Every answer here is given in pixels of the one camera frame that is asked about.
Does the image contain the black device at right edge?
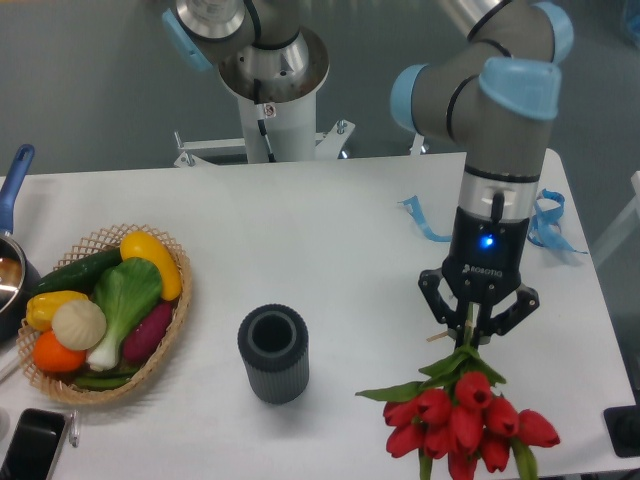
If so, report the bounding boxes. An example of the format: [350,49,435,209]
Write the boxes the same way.
[603,405,639,458]

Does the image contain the green pea pod toy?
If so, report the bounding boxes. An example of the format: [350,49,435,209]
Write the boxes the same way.
[73,369,137,391]

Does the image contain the blue handled saucepan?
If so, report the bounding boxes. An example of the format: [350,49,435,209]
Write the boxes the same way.
[1,144,40,342]

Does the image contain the green bok choy toy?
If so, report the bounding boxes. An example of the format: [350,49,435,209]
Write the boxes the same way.
[87,257,162,372]

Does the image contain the woven wicker basket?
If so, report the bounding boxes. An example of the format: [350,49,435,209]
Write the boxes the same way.
[16,224,192,405]

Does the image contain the red tulip bouquet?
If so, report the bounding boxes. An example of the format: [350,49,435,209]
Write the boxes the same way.
[357,306,561,479]

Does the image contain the dark grey ribbed vase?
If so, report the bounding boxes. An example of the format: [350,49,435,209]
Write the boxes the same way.
[237,304,310,405]

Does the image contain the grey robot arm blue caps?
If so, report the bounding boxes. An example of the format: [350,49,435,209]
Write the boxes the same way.
[162,1,573,346]

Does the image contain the blue ribbon strip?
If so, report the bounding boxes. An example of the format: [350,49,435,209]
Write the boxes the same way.
[399,189,587,254]

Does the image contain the green cucumber toy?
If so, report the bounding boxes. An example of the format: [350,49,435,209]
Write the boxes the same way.
[32,249,122,295]

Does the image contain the white frame at right edge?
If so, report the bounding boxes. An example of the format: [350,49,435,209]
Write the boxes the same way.
[591,171,639,268]

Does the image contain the yellow bell pepper toy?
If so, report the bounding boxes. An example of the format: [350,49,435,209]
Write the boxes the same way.
[25,290,89,332]

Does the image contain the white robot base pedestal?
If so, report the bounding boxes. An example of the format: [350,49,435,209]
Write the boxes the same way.
[174,27,356,167]

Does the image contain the black smartphone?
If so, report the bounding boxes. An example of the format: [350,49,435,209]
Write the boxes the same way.
[1,408,68,480]

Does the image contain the purple sweet potato toy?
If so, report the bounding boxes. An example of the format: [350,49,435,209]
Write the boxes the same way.
[122,302,172,364]

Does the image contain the orange fruit toy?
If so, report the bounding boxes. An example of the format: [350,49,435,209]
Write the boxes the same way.
[32,331,86,373]

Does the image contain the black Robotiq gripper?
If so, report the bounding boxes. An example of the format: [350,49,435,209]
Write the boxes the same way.
[418,191,540,345]

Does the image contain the cream steamed bun toy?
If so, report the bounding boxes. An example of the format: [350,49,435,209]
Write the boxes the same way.
[51,300,107,351]

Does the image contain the small metal clip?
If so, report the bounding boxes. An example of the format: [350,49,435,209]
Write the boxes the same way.
[68,409,80,448]

